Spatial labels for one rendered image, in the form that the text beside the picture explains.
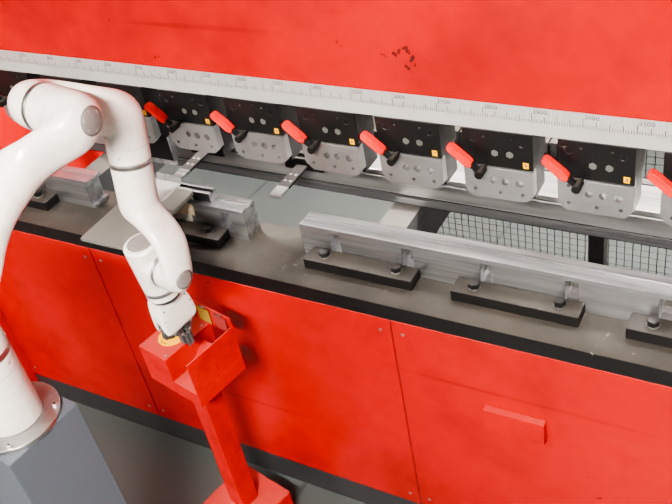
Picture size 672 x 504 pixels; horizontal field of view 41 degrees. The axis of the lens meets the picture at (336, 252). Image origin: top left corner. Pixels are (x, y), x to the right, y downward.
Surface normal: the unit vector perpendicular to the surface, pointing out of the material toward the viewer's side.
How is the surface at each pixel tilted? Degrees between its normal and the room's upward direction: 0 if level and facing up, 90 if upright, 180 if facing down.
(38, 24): 90
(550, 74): 90
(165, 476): 0
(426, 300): 0
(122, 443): 0
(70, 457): 90
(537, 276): 90
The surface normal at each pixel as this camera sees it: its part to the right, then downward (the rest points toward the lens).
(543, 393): -0.47, 0.61
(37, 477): 0.81, 0.25
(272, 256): -0.16, -0.78
